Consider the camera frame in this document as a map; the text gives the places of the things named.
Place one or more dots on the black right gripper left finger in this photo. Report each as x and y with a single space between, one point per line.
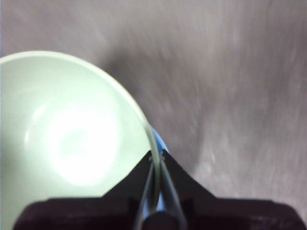
134 184

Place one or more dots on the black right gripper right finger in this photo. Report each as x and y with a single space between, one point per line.
182 184

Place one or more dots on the blue bowl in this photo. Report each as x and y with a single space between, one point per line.
160 141

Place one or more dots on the pale green bowl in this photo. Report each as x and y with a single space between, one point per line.
72 119

